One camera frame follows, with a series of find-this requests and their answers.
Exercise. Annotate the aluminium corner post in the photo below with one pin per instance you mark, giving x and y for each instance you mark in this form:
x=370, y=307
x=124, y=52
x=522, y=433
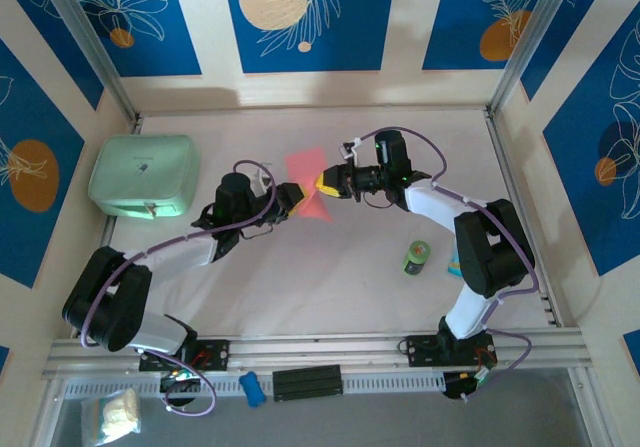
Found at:
x=85, y=32
x=535, y=32

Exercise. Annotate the mint green zip pouch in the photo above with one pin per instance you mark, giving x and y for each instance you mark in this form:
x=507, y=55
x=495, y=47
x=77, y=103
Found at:
x=140, y=167

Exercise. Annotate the white crumpled bag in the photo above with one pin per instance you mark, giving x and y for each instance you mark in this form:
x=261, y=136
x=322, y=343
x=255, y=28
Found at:
x=117, y=414

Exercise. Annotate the black ribbed block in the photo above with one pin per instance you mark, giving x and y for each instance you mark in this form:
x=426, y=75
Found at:
x=307, y=383

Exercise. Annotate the green lidded bottle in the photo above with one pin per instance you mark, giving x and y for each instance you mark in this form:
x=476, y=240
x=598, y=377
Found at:
x=416, y=259

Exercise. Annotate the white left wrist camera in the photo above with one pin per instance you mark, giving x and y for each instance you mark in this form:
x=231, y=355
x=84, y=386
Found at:
x=261, y=179

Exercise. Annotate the pink paper sheet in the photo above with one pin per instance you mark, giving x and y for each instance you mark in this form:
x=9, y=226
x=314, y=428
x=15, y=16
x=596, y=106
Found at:
x=306, y=167

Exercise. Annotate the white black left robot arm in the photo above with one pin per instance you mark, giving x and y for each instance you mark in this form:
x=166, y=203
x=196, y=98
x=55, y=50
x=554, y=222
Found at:
x=170, y=257

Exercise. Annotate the blue white snack packet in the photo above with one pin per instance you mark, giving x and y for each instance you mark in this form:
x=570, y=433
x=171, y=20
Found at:
x=454, y=267

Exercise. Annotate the small controller board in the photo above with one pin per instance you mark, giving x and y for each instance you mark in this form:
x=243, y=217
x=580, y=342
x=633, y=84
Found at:
x=182, y=374
x=484, y=373

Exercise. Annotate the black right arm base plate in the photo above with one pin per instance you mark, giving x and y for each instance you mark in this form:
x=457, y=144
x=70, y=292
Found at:
x=420, y=349

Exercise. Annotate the aluminium rail frame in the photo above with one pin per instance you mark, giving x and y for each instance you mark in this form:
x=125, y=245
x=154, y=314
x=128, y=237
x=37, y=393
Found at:
x=320, y=352

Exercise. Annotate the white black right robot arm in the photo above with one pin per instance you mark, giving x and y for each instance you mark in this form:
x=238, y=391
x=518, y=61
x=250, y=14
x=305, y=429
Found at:
x=435, y=207

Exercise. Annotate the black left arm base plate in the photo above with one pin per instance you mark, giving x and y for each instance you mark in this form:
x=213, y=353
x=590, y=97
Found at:
x=215, y=354

